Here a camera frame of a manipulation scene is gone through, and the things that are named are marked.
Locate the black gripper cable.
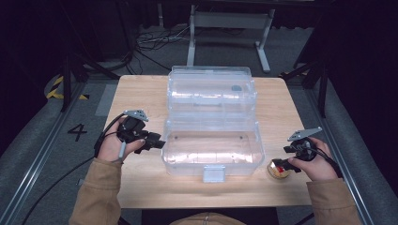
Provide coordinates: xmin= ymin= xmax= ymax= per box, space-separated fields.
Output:
xmin=20 ymin=113 xmax=126 ymax=225
xmin=308 ymin=144 xmax=344 ymax=179

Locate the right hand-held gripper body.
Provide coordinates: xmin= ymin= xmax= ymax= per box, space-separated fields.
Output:
xmin=287 ymin=126 xmax=323 ymax=161

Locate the grey gripper strap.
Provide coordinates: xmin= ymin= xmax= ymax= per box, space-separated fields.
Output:
xmin=117 ymin=141 xmax=128 ymax=163

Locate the person's right hand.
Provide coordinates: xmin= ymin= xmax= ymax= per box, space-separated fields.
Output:
xmin=287 ymin=137 xmax=334 ymax=182

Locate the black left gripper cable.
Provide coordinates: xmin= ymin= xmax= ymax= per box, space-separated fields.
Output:
xmin=20 ymin=113 xmax=126 ymax=225

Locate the person's tan jacket torso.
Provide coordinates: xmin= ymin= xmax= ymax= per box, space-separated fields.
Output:
xmin=168 ymin=212 xmax=248 ymax=225

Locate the clear plastic storage box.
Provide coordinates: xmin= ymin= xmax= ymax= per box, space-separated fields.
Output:
xmin=161 ymin=65 xmax=267 ymax=184

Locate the aluminium floor rail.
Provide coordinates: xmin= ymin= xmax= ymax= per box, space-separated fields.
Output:
xmin=304 ymin=87 xmax=376 ymax=225
xmin=0 ymin=82 xmax=87 ymax=225

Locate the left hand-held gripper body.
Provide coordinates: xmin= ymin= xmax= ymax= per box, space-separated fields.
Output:
xmin=116 ymin=109 xmax=149 ymax=143

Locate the person's left hand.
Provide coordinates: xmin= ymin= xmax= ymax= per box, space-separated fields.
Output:
xmin=99 ymin=117 xmax=146 ymax=163

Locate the grey metal desk frame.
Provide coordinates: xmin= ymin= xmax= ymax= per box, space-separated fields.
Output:
xmin=186 ymin=4 xmax=276 ymax=73

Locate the yellow black hazard tape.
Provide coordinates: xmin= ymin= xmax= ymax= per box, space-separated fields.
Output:
xmin=46 ymin=75 xmax=90 ymax=101

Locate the black tripod stand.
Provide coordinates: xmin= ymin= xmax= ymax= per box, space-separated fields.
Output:
xmin=280 ymin=60 xmax=329 ymax=118
xmin=60 ymin=52 xmax=121 ymax=113

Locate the bundle of floor cables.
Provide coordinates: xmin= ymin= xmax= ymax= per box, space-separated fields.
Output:
xmin=134 ymin=24 xmax=191 ymax=76

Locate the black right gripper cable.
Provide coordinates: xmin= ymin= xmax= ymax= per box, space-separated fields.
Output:
xmin=308 ymin=144 xmax=344 ymax=179

